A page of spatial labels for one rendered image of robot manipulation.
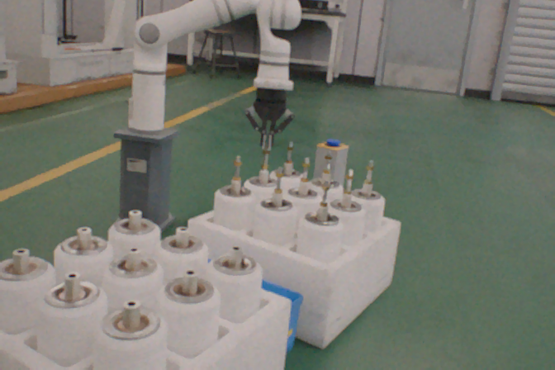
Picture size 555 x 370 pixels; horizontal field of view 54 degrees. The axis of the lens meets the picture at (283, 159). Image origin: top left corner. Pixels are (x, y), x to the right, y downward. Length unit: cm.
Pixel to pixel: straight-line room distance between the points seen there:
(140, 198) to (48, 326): 86
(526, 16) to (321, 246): 551
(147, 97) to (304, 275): 72
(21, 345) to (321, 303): 57
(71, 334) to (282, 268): 50
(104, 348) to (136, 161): 93
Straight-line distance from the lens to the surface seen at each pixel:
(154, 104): 160
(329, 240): 116
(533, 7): 648
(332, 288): 114
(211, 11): 156
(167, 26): 156
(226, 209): 127
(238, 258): 93
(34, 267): 94
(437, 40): 640
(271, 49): 130
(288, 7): 130
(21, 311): 92
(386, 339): 128
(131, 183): 165
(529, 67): 650
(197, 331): 84
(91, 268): 97
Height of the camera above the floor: 67
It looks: 15 degrees down
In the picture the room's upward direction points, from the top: 6 degrees clockwise
